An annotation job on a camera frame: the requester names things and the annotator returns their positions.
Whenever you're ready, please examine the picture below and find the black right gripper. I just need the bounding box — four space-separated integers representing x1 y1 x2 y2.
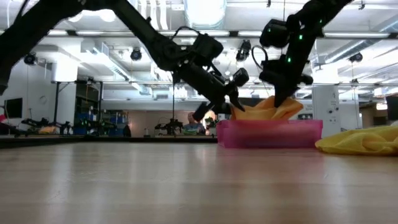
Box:
272 58 314 109

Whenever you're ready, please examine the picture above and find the orange microfiber towel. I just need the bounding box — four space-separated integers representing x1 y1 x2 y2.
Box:
229 95 305 121

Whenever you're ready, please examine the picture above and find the yellow microfiber towel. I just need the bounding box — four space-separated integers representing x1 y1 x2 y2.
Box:
315 125 398 157

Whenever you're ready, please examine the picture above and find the black metal stand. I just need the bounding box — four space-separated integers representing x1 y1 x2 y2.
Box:
50 80 105 124

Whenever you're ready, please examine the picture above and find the pink plastic tray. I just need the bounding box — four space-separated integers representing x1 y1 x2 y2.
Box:
216 119 324 149

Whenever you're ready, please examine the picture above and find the person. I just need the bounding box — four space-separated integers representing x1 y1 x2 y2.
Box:
182 111 206 136

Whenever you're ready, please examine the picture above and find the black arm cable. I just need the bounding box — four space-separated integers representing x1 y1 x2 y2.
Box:
251 45 270 72
170 26 201 41

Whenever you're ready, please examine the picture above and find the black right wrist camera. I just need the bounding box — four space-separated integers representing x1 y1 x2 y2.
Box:
259 60 282 83

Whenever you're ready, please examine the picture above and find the small green potted plant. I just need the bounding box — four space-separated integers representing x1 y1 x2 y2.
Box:
205 116 219 129

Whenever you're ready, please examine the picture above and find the black metal rig frame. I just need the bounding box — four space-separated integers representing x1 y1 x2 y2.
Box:
0 135 218 149

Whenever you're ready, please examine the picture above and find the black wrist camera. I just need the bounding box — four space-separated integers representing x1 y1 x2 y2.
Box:
259 60 282 83
232 67 250 88

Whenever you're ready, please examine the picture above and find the silver ceiling air duct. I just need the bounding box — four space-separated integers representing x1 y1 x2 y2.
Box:
182 0 228 30

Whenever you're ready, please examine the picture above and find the black ceiling spotlight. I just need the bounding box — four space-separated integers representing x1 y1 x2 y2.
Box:
129 47 143 62
234 39 252 63
24 52 38 67
348 52 364 64

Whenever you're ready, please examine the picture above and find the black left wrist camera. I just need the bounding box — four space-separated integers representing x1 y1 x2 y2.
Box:
232 67 250 88

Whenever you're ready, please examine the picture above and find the black overhead beam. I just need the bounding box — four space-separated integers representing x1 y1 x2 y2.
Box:
0 29 398 40

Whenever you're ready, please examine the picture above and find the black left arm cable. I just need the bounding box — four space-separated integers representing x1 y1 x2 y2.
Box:
170 26 201 41

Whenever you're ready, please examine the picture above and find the black monitor screen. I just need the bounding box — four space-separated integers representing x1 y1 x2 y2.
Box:
386 94 398 123
4 98 24 121

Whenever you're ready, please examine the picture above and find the white round pillar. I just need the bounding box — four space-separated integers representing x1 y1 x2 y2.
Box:
312 84 342 139

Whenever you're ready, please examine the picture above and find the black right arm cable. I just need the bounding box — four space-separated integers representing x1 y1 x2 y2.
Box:
251 45 270 72

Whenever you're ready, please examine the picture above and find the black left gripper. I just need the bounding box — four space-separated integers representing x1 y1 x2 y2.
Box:
177 62 246 123

